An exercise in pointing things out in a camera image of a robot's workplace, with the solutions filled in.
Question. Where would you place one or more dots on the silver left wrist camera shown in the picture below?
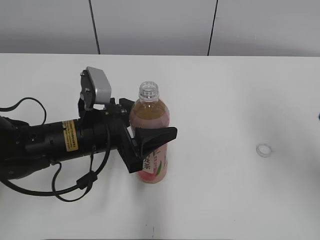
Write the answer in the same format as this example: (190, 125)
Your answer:
(95, 88)

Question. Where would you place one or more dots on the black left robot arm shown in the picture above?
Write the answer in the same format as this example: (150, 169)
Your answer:
(25, 149)

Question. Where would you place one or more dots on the white bottle cap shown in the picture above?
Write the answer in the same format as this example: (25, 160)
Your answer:
(263, 150)

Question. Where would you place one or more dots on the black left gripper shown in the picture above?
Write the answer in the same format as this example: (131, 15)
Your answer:
(107, 129)

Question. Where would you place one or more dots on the peach oolong tea bottle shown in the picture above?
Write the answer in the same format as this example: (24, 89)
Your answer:
(149, 112)

